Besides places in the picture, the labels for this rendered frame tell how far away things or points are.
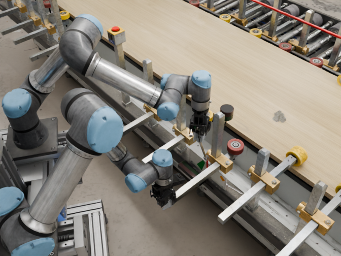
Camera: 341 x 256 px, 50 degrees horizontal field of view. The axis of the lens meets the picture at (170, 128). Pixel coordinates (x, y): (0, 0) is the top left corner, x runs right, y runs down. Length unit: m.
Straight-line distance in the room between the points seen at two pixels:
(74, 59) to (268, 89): 1.19
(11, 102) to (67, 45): 0.41
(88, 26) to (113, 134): 0.50
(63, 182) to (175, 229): 1.55
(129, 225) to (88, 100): 1.64
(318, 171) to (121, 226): 1.39
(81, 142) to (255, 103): 1.21
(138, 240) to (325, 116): 1.38
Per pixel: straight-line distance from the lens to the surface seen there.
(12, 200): 1.26
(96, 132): 0.99
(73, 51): 1.31
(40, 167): 1.75
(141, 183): 1.35
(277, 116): 1.95
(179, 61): 2.31
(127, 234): 2.56
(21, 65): 4.21
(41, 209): 1.14
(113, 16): 2.85
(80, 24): 1.40
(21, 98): 1.62
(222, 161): 1.76
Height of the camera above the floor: 2.22
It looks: 45 degrees down
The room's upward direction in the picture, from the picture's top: 2 degrees counter-clockwise
